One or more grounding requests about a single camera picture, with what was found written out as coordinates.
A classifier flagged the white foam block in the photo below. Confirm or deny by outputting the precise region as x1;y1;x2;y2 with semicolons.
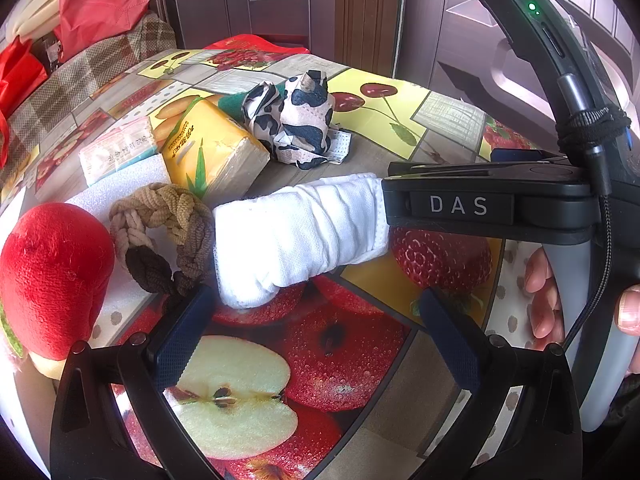
66;154;170;224

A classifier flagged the person's right hand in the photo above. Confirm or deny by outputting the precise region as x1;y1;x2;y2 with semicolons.
523;246;640;376

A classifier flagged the dark red fabric bag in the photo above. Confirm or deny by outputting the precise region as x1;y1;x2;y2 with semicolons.
54;0;149;63

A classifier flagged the red plastic bag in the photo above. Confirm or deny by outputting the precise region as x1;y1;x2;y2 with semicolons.
206;34;309;54

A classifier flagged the cow print cloth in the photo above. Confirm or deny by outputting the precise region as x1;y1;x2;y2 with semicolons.
241;70;335;170

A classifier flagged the pink tissue pack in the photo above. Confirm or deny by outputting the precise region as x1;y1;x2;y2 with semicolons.
79;116;157;185

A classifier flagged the plaid covered bench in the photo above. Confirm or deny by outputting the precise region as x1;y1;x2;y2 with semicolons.
4;12;176;169

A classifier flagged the bright red tote bag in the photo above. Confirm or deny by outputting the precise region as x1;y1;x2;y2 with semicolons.
0;36;48;167

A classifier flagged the fruit print tablecloth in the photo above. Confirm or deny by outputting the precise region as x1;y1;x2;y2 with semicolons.
2;51;527;479

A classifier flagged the beige brown braided rope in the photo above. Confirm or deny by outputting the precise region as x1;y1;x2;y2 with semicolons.
108;182;217;297

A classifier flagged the green yellow sponge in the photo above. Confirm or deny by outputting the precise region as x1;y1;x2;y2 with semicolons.
217;92;247;124

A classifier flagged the cream foam roll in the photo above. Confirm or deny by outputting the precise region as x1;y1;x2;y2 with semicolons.
6;0;61;42

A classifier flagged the red plush apple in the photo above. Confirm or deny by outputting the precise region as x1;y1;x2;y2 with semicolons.
1;203;115;361

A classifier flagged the white cloth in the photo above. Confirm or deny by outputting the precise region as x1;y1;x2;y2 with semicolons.
213;174;390;309

